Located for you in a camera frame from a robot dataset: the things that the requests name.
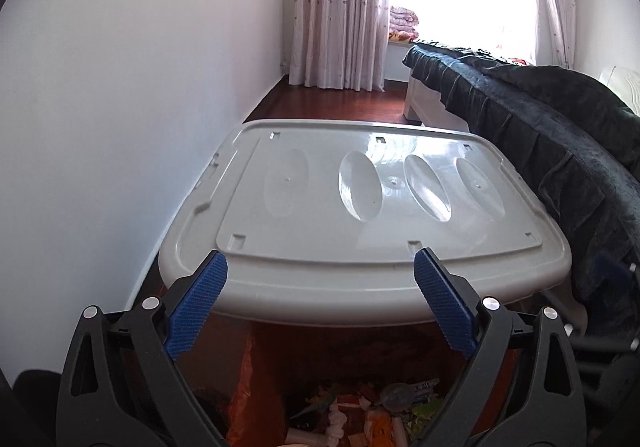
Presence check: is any transparent orange storage bin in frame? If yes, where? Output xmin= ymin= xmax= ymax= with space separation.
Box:
xmin=190 ymin=314 xmax=521 ymax=447

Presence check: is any dark velvet blanket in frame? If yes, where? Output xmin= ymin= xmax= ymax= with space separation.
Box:
xmin=402 ymin=43 xmax=640 ymax=310

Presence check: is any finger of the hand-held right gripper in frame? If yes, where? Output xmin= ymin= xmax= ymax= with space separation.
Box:
xmin=592 ymin=249 xmax=640 ymax=308

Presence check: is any white plastic storage box lid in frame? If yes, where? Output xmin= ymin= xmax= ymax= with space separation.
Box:
xmin=159 ymin=119 xmax=572 ymax=325

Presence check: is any white bed frame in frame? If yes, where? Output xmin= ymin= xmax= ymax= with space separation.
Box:
xmin=403 ymin=76 xmax=472 ymax=130

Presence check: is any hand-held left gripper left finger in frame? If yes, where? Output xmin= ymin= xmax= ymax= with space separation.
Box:
xmin=56 ymin=249 xmax=229 ymax=447

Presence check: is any orange crinkled wrapper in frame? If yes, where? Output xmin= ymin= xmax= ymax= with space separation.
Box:
xmin=362 ymin=419 xmax=394 ymax=447

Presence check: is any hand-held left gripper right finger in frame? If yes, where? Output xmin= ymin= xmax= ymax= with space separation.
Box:
xmin=413 ymin=247 xmax=586 ymax=447

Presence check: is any stack of folded quilts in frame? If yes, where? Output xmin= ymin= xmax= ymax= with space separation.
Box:
xmin=388 ymin=5 xmax=421 ymax=42

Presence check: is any green snack wrapper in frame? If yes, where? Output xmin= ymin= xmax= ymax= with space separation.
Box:
xmin=409 ymin=397 xmax=444 ymax=429

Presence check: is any clear plastic wrapper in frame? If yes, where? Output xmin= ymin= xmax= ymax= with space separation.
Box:
xmin=380 ymin=383 xmax=416 ymax=414

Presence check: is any cream headboard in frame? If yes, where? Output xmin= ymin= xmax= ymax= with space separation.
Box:
xmin=597 ymin=66 xmax=640 ymax=116

